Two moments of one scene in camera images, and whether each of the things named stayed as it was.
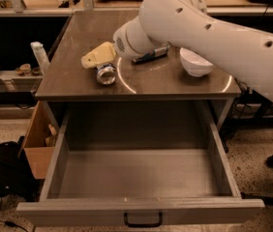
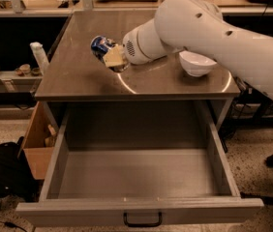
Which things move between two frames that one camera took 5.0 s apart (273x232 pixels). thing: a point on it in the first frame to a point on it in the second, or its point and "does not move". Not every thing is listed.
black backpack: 5,173 does not move
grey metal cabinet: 158,80 does not move
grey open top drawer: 128,163 does not move
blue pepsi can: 106,73 to 101,45
